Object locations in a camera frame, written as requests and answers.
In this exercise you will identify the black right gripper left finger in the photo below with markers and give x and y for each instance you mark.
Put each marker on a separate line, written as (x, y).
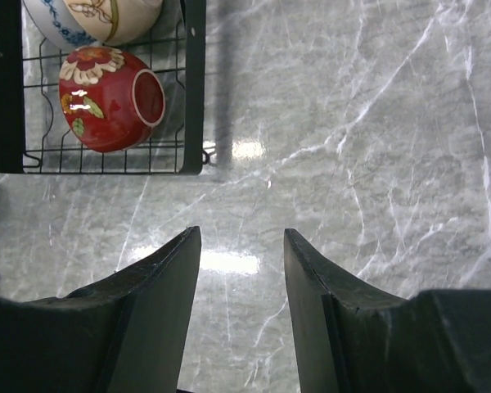
(124, 333)

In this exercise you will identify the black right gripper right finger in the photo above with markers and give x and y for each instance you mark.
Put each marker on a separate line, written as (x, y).
(353, 337)

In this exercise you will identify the black wire dish rack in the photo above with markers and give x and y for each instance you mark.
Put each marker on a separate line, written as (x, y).
(34, 135)

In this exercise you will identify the cream bowl with brown outside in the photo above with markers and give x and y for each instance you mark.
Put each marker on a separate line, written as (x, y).
(115, 22)

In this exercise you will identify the blue white patterned bowl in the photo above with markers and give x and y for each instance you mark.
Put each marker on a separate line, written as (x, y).
(55, 22)

